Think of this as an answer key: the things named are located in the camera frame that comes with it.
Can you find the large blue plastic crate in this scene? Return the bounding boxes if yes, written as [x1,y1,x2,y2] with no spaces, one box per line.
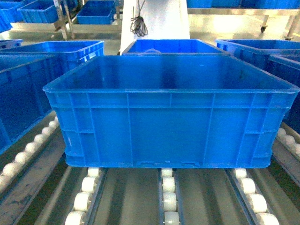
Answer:
[44,54,300,168]

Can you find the blue bin shelf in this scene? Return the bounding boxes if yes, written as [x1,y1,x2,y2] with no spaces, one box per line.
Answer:
[17,0,58,23]
[77,0,116,25]

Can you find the blue bin far left shelf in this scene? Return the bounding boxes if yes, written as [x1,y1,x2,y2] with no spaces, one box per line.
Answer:
[17,0,58,23]

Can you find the blue crate behind centre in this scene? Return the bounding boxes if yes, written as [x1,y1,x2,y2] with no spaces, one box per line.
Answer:
[122,39,230,56]

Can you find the white pillar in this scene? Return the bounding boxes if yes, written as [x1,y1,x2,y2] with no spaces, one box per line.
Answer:
[120,0,190,53]

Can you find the centre white roller track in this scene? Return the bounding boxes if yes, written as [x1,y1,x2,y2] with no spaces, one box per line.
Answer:
[157,168,185,225]

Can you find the white roller track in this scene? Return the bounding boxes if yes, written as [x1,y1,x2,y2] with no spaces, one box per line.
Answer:
[225,168,279,225]
[65,167,108,225]
[0,116,60,192]
[276,128,300,161]
[157,168,185,225]

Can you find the blue crate behind left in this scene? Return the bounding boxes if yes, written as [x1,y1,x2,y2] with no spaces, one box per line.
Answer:
[0,40,105,73]

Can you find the blue crate behind right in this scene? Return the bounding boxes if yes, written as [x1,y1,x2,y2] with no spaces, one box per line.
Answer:
[215,39,300,69]

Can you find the blue crate on left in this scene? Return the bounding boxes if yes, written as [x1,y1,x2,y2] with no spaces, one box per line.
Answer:
[0,54,57,152]

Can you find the far right white roller track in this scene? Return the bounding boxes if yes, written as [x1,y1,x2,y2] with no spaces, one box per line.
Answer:
[276,128,300,161]

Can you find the blue crate on right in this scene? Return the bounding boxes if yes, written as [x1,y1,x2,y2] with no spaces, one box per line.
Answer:
[267,54,300,133]

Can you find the far left white roller track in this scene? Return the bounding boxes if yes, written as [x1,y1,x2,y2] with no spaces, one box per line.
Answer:
[0,116,60,192]

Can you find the black cable bundle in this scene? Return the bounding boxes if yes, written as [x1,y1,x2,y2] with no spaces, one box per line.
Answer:
[130,0,149,37]

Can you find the steel trolley frame background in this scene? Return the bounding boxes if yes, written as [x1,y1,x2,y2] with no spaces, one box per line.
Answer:
[187,8,300,39]

